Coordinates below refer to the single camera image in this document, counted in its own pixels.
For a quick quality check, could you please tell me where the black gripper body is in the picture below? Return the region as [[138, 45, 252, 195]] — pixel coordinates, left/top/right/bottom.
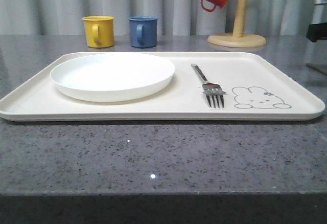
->
[[306, 0, 326, 42]]

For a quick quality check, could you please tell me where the silver metal fork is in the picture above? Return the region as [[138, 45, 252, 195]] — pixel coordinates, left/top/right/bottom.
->
[[191, 64, 226, 109]]

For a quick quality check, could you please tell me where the white round plate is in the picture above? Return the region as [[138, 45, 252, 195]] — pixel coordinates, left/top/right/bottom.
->
[[50, 52, 175, 102]]

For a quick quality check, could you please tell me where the grey pleated curtain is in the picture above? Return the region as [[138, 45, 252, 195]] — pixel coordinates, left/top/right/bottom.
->
[[1, 0, 314, 36]]

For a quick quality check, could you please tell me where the wooden mug tree stand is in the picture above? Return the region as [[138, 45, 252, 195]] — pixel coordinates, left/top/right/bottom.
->
[[207, 0, 266, 48]]

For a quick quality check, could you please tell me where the blue mug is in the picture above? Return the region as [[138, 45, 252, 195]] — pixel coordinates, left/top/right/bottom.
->
[[129, 16, 158, 48]]

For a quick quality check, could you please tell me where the yellow mug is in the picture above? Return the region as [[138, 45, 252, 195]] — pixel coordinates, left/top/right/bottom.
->
[[82, 16, 115, 48]]

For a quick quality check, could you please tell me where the beige rabbit serving tray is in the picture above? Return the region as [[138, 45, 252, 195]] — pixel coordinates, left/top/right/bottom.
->
[[1, 52, 325, 121]]

